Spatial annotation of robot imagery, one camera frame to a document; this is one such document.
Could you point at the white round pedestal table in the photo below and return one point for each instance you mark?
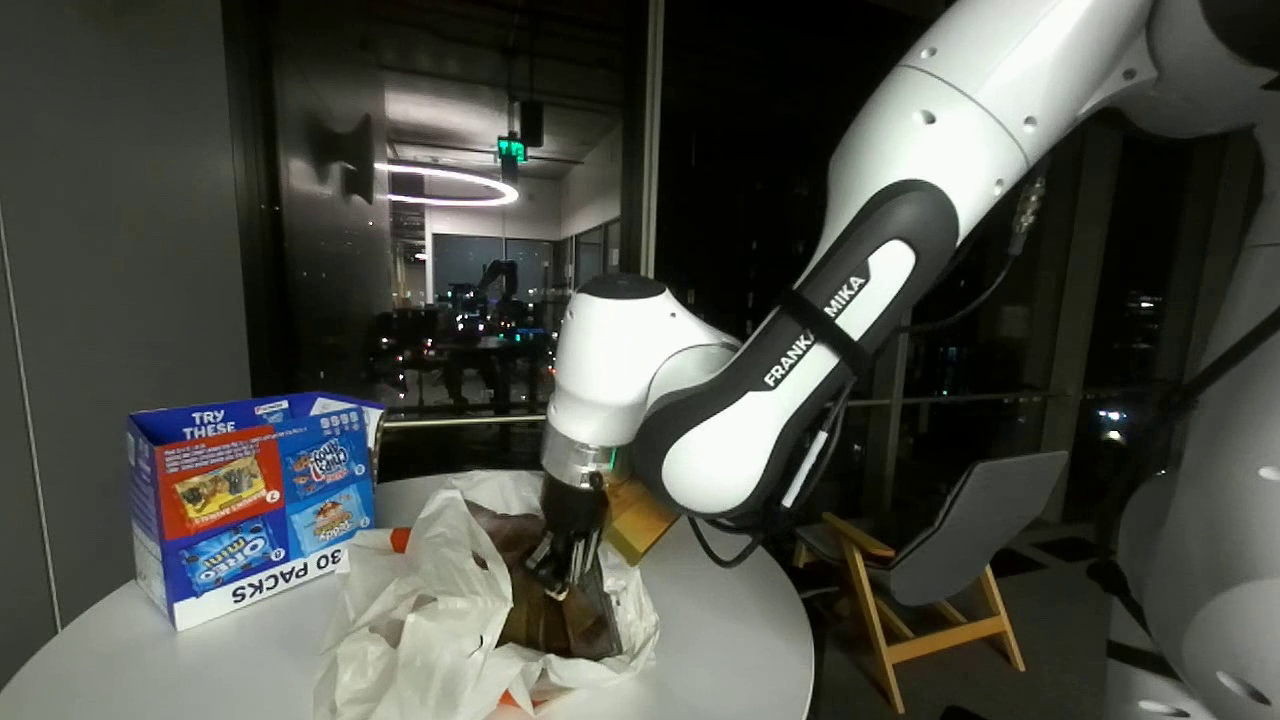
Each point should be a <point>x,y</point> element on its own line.
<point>202,664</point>

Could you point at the dark wall fixture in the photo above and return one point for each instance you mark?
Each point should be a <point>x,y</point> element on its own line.
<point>357,156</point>

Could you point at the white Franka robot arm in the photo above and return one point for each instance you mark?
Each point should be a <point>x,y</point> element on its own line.
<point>933,122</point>

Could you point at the window handrail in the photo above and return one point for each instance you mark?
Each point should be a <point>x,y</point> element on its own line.
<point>454,416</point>

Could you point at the dark diagonal stand pole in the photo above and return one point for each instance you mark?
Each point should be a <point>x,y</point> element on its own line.
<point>1223,362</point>

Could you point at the white plastic bag orange print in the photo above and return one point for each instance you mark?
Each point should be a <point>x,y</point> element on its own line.
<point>426,600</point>

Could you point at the blue snack variety box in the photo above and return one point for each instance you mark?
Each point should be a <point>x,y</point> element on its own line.
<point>242,494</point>

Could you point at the green exit sign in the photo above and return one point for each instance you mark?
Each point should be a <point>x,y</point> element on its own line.
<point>515,150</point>

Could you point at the brown plush toy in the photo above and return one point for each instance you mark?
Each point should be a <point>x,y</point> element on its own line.
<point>544,624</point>

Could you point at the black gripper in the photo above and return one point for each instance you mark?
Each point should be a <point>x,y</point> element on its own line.
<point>576,514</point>

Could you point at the wooden chair grey seat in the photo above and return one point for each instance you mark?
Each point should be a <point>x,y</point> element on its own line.
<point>972,523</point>

